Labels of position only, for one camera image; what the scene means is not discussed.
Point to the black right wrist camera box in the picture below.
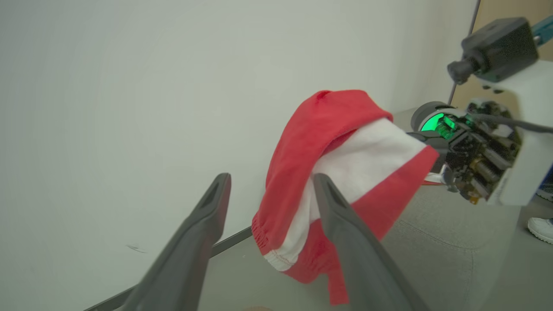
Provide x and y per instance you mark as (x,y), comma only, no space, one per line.
(501,47)

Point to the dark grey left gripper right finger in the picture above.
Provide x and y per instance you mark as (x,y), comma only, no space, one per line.
(363,259)

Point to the grey fabric sofa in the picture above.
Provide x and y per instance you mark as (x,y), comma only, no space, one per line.
(453,276)

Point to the white sneaker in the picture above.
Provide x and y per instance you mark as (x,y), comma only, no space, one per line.
(542,229)

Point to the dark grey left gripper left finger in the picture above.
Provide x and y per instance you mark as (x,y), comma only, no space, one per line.
(185,255)

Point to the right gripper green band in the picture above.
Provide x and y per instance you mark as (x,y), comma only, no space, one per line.
(531,142)

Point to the red shorts white band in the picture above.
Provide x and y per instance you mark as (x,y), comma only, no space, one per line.
(298,172)

